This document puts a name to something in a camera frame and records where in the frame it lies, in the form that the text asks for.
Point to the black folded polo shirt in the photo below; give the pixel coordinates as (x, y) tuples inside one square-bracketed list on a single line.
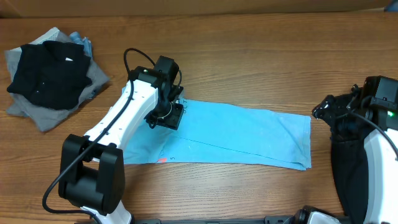
[(52, 74)]

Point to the light blue printed t-shirt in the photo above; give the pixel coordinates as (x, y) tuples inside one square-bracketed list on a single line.
[(225, 134)]

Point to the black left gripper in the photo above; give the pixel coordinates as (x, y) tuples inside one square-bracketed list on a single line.
[(172, 121)]

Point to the grey folded garment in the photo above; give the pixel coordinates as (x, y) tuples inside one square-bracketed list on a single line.
[(46, 118)]

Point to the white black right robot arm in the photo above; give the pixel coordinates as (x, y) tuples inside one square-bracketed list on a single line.
[(380, 146)]

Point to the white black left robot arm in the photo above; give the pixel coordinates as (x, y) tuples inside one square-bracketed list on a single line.
[(92, 175)]

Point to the black garment pile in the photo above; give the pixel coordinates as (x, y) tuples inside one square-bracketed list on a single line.
[(351, 177)]

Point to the white mesh folded garment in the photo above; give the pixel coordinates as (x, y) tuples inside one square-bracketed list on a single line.
[(51, 34)]

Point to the blue folded garment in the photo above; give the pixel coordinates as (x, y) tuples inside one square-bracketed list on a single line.
[(85, 42)]

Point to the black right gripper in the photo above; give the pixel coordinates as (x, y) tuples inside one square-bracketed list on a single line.
[(327, 111)]

